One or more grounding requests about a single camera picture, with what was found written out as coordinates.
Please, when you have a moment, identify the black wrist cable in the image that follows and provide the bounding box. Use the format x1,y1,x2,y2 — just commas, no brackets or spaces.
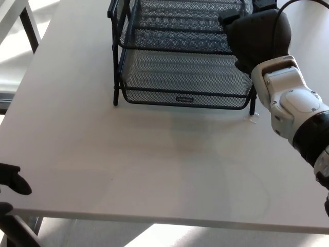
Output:
272,0,326,56

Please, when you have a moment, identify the black mesh tray with label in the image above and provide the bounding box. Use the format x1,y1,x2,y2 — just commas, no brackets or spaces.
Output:
119,48,257,111

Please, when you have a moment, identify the clear tape piece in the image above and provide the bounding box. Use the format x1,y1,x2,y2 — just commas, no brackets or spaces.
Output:
247,112,261,125

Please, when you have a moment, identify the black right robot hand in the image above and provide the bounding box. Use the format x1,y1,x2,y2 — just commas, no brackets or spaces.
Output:
217,0,293,75

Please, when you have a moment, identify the small black mesh tray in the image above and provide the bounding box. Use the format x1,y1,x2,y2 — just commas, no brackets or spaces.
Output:
133,0,247,34

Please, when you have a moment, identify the grey metal table leg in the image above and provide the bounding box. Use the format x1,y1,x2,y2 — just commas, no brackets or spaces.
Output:
28,216,44,236

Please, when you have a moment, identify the wide black mesh tray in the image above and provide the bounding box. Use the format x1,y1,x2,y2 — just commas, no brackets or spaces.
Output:
107,0,247,56

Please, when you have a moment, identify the dark metal table brace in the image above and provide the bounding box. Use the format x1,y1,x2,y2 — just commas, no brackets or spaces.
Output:
0,215,42,247

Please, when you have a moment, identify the white side table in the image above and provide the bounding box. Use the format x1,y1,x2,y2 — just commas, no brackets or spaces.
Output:
0,0,42,55

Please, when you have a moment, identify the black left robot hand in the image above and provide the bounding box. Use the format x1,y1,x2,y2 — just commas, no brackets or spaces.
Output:
0,162,33,218

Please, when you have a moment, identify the black metal tray rack frame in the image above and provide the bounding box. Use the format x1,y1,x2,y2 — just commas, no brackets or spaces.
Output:
107,0,258,116

